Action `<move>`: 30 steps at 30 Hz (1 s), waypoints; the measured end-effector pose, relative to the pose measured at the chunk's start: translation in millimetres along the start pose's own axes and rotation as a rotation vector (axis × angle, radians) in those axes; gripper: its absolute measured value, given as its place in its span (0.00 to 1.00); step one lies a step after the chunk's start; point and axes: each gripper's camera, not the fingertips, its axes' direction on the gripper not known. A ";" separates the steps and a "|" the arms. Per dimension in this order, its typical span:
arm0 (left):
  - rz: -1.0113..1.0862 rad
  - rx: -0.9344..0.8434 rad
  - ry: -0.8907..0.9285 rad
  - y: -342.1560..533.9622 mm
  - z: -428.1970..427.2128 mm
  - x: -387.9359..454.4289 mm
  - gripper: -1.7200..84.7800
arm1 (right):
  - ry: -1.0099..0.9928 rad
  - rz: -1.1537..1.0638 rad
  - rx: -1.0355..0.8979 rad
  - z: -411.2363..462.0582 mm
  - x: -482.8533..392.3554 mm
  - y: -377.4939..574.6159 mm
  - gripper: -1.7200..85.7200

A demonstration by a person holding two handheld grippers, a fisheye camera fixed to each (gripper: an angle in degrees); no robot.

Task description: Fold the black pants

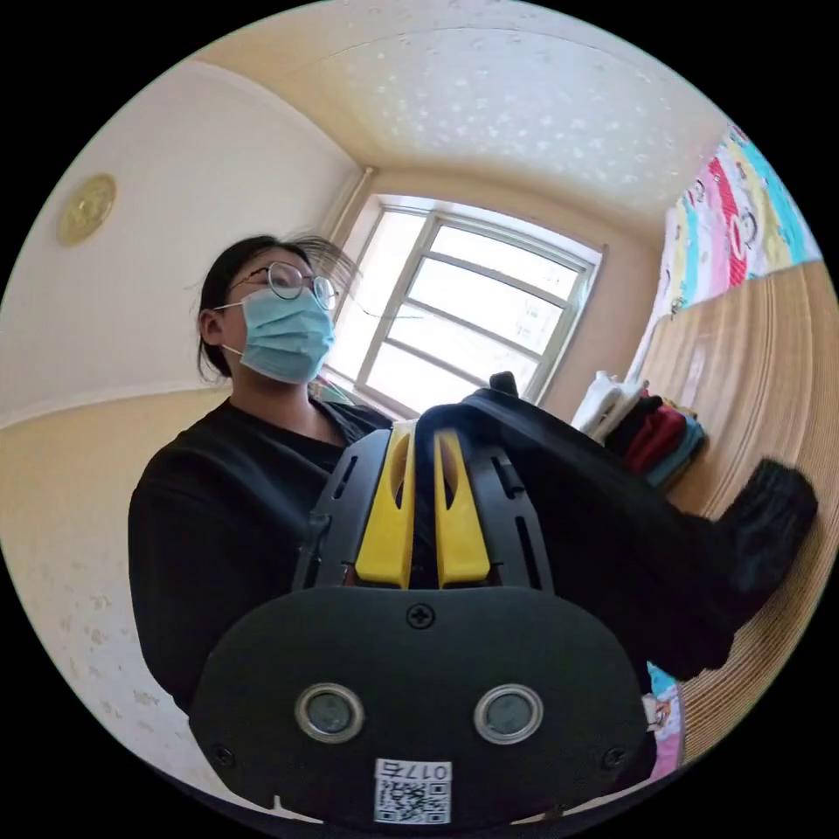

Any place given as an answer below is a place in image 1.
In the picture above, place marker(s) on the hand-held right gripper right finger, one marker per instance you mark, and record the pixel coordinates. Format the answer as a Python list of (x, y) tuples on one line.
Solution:
[(459, 531)]

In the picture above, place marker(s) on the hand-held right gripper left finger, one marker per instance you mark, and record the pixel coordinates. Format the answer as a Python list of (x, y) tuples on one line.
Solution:
[(388, 524)]

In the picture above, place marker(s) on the black pants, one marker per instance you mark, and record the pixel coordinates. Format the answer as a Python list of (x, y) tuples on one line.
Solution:
[(590, 524)]

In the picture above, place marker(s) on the person's body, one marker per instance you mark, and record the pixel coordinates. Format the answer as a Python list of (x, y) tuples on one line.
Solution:
[(223, 472)]

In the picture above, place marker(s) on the pile of clothes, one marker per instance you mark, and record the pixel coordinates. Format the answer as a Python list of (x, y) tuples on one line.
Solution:
[(642, 432)]

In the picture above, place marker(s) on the window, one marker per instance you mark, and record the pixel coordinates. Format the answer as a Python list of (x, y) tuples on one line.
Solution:
[(452, 314)]

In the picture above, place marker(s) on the round gold wall clock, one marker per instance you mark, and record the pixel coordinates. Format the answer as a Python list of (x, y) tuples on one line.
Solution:
[(86, 209)]

